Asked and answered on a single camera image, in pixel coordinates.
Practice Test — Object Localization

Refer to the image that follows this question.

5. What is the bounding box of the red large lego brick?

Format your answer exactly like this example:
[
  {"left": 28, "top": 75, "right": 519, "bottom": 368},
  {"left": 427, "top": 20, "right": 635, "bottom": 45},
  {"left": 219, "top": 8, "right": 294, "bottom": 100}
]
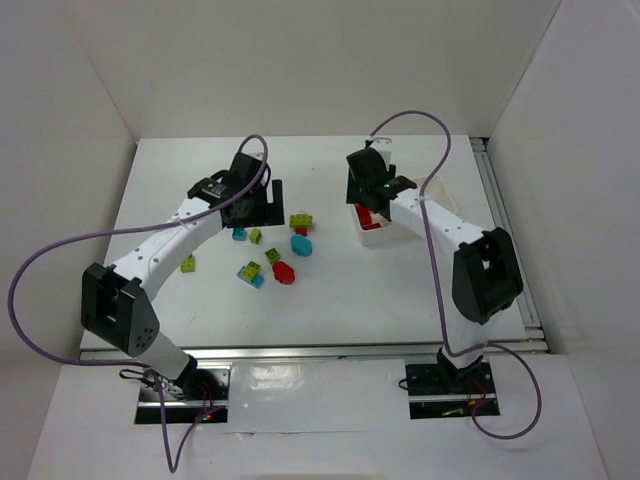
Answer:
[{"left": 355, "top": 204, "right": 382, "bottom": 231}]

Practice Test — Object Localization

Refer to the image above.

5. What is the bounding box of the blue rounded lego piece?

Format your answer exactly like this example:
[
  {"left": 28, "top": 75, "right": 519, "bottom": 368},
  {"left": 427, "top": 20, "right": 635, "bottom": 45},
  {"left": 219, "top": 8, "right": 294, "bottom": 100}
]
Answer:
[{"left": 290, "top": 234, "right": 313, "bottom": 257}]

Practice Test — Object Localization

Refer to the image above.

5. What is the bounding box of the red rounded lego piece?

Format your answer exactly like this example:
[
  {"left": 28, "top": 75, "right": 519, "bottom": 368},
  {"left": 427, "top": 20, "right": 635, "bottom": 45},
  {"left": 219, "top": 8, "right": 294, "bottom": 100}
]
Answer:
[{"left": 272, "top": 261, "right": 295, "bottom": 285}]

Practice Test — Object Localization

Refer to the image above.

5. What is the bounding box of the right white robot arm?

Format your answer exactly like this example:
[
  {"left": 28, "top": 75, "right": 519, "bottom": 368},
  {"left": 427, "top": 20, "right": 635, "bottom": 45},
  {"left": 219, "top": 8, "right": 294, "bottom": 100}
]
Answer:
[{"left": 346, "top": 142, "right": 523, "bottom": 392}]

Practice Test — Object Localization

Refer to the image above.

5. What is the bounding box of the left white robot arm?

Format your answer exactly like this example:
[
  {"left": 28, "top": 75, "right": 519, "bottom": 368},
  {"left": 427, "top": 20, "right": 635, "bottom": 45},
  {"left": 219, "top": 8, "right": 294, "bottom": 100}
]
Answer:
[{"left": 81, "top": 152, "right": 284, "bottom": 397}]

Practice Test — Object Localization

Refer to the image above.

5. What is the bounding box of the green 2x4 lego brick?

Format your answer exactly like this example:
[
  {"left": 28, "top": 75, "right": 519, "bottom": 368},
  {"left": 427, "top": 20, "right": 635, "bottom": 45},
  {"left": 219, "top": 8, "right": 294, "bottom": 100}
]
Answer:
[{"left": 289, "top": 213, "right": 314, "bottom": 230}]

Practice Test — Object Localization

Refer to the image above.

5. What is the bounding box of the green tilted lego brick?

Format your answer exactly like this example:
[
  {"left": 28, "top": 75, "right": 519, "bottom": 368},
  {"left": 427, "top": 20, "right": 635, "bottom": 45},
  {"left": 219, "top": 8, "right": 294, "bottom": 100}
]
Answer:
[{"left": 249, "top": 228, "right": 262, "bottom": 245}]

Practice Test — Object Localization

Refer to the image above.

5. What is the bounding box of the blue square lego brick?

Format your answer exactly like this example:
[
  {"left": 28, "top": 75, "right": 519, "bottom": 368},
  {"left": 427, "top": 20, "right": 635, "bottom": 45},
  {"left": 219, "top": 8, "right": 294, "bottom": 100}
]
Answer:
[{"left": 232, "top": 227, "right": 247, "bottom": 241}]

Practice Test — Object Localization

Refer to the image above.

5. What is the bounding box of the green upside-down lego brick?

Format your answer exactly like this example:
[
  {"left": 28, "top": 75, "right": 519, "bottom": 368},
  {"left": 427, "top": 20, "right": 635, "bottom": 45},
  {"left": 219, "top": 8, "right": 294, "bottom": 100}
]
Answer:
[{"left": 265, "top": 248, "right": 281, "bottom": 265}]

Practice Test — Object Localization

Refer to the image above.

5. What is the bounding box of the white divided container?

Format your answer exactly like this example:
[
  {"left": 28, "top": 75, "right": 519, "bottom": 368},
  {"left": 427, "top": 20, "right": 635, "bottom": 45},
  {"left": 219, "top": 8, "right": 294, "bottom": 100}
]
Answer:
[{"left": 349, "top": 175, "right": 459, "bottom": 248}]

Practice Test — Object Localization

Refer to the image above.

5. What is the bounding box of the blue brick under green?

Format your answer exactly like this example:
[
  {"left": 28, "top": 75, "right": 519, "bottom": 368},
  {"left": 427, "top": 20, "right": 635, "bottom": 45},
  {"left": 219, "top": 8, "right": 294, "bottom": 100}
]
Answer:
[{"left": 237, "top": 266, "right": 264, "bottom": 289}]

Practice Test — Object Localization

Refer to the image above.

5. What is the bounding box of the green lego brick far left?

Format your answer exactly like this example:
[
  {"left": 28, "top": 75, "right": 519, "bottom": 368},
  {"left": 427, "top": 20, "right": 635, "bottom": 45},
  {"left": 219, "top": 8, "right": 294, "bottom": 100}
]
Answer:
[{"left": 180, "top": 254, "right": 196, "bottom": 274}]

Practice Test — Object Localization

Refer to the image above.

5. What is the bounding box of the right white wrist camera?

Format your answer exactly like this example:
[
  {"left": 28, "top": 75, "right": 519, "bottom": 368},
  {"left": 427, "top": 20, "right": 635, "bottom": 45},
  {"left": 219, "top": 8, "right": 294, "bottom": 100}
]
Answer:
[{"left": 365, "top": 137, "right": 392, "bottom": 168}]

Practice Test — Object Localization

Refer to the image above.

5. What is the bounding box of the aluminium rail front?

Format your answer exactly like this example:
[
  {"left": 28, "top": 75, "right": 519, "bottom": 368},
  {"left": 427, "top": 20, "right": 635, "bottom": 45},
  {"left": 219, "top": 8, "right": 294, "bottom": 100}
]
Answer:
[{"left": 79, "top": 341, "right": 461, "bottom": 362}]

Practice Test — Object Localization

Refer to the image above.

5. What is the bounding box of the aluminium rail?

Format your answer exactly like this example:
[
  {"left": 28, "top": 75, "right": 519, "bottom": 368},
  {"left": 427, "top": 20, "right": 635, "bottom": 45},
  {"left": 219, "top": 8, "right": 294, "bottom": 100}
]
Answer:
[
  {"left": 79, "top": 341, "right": 461, "bottom": 362},
  {"left": 470, "top": 137, "right": 550, "bottom": 354}
]

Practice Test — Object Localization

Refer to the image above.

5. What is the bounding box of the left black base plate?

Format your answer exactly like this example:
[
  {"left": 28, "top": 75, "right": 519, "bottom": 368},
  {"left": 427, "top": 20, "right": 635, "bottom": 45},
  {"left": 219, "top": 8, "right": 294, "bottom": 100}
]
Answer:
[{"left": 120, "top": 366, "right": 231, "bottom": 425}]

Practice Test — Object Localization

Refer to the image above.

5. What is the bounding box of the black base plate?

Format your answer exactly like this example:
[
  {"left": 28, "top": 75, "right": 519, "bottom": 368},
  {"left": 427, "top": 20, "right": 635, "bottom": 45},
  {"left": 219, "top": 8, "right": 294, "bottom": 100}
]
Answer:
[
  {"left": 398, "top": 362, "right": 500, "bottom": 420},
  {"left": 120, "top": 366, "right": 231, "bottom": 425}
]

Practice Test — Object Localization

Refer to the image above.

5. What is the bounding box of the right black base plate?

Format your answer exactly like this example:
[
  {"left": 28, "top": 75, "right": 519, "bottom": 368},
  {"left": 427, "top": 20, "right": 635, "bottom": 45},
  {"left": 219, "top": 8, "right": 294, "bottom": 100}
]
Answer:
[{"left": 398, "top": 362, "right": 500, "bottom": 420}]

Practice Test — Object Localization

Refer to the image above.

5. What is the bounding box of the aluminium rail right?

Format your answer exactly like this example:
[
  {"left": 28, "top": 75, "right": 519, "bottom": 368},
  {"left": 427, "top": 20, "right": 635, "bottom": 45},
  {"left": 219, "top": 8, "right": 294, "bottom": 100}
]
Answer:
[{"left": 470, "top": 137, "right": 550, "bottom": 354}]

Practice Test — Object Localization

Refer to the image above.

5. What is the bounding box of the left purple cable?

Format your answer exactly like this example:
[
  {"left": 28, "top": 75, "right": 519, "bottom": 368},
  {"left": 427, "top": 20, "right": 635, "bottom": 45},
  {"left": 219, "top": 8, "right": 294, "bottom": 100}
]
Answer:
[{"left": 7, "top": 133, "right": 269, "bottom": 474}]

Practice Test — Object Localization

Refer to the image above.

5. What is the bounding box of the purple cable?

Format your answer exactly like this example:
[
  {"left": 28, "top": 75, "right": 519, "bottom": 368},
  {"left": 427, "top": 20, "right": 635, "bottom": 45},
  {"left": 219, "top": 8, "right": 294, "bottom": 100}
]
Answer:
[
  {"left": 368, "top": 109, "right": 543, "bottom": 440},
  {"left": 7, "top": 133, "right": 269, "bottom": 474}
]

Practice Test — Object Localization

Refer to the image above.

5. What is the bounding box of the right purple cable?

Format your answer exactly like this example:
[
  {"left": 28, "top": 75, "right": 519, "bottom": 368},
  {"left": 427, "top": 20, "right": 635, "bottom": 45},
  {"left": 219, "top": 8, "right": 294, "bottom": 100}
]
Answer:
[{"left": 368, "top": 109, "right": 543, "bottom": 440}]

